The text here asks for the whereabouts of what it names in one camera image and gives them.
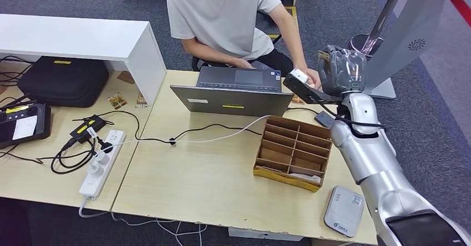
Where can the person's left hand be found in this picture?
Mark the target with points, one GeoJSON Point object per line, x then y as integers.
{"type": "Point", "coordinates": [314, 78]}

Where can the person's right hand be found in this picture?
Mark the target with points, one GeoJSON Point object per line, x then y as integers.
{"type": "Point", "coordinates": [243, 64]}

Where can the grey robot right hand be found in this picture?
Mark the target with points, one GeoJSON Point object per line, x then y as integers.
{"type": "Point", "coordinates": [344, 71]}

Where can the person's left forearm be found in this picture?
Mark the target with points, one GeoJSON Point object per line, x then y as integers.
{"type": "Point", "coordinates": [296, 45]}

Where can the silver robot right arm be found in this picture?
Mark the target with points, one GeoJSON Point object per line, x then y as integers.
{"type": "Point", "coordinates": [371, 156]}

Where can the person's right forearm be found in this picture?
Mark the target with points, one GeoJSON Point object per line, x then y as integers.
{"type": "Point", "coordinates": [208, 55]}

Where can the person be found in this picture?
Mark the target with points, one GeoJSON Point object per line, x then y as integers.
{"type": "Point", "coordinates": [220, 20]}

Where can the grey laptop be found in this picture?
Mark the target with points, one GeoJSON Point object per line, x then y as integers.
{"type": "Point", "coordinates": [235, 102]}

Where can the small black box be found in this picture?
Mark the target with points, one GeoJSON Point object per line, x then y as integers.
{"type": "Point", "coordinates": [323, 119]}

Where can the grey kiosk stand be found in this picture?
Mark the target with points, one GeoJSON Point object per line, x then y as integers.
{"type": "Point", "coordinates": [408, 34]}

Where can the chrome stanchion pole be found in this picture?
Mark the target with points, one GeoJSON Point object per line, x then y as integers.
{"type": "Point", "coordinates": [390, 1]}

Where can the cardboard slot organizer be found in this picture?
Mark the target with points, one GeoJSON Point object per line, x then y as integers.
{"type": "Point", "coordinates": [279, 156]}

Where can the white paper slip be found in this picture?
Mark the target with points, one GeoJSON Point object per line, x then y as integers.
{"type": "Point", "coordinates": [307, 178]}

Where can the brown cardboard piece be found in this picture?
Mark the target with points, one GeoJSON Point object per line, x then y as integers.
{"type": "Point", "coordinates": [127, 77]}

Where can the black power plug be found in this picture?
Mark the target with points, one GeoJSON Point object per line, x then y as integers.
{"type": "Point", "coordinates": [106, 147]}

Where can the black adapter with yellow label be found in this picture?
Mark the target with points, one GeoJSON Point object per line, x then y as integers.
{"type": "Point", "coordinates": [87, 127]}

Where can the white power plug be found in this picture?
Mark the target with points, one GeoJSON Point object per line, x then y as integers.
{"type": "Point", "coordinates": [102, 158]}
{"type": "Point", "coordinates": [95, 169]}

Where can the white desk shelf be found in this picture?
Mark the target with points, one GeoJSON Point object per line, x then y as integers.
{"type": "Point", "coordinates": [73, 34]}

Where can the black carrying case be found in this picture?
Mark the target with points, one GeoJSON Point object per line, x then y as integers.
{"type": "Point", "coordinates": [63, 82]}

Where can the white power strip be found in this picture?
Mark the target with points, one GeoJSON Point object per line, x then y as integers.
{"type": "Point", "coordinates": [91, 187]}

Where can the black handheld controller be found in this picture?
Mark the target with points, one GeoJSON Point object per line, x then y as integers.
{"type": "Point", "coordinates": [36, 126]}

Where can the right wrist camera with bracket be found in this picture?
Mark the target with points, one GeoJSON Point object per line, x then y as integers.
{"type": "Point", "coordinates": [300, 76]}

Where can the white under-desk bracket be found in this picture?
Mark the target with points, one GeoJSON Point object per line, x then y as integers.
{"type": "Point", "coordinates": [257, 234]}

